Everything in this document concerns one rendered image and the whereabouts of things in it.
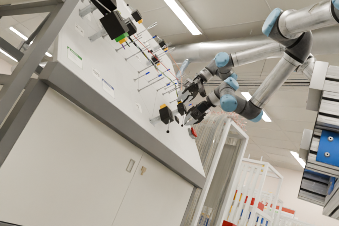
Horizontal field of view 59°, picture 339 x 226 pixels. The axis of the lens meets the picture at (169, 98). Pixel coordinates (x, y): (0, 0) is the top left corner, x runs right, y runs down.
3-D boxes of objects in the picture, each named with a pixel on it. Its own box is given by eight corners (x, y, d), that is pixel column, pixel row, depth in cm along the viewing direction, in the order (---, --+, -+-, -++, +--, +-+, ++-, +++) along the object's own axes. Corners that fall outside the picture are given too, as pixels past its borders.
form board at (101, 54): (52, 62, 89) (57, 59, 89) (62, -72, 153) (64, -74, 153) (203, 178, 176) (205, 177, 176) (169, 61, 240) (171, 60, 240)
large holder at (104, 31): (76, 9, 119) (106, -10, 115) (100, 47, 123) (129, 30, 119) (69, 9, 112) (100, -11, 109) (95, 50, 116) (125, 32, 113)
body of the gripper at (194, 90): (186, 91, 182) (201, 78, 183) (194, 98, 175) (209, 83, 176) (180, 83, 177) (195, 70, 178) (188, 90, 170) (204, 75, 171)
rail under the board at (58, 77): (203, 189, 173) (207, 178, 175) (47, 79, 86) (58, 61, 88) (194, 186, 176) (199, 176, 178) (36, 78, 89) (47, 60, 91)
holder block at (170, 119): (152, 136, 129) (172, 127, 127) (148, 114, 137) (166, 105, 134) (157, 141, 133) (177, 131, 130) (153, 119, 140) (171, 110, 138)
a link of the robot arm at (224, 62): (315, 40, 143) (215, 67, 154) (313, 53, 152) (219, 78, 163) (307, 22, 149) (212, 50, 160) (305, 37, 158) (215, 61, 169)
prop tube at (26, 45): (25, 51, 142) (66, 2, 147) (21, 47, 140) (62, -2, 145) (23, 49, 144) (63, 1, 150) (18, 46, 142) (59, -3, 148)
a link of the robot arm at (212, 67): (225, 60, 172) (215, 52, 176) (212, 73, 171) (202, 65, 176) (228, 67, 178) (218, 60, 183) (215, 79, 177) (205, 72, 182)
